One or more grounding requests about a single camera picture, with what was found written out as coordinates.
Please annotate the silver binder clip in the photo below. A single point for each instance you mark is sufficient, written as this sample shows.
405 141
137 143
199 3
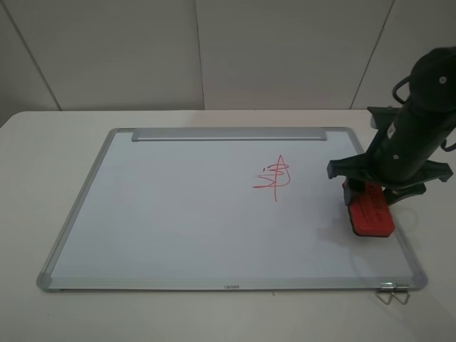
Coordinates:
390 291

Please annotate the grey pen tray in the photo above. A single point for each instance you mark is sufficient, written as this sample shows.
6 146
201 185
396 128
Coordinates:
227 134

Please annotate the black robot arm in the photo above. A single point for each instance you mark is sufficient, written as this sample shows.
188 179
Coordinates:
430 86

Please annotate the red whiteboard eraser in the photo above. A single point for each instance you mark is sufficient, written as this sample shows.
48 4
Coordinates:
370 214

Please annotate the white whiteboard with aluminium frame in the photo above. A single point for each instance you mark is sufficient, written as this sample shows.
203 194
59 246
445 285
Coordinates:
220 216

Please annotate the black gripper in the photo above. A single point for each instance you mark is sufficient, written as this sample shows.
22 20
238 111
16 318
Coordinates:
398 156

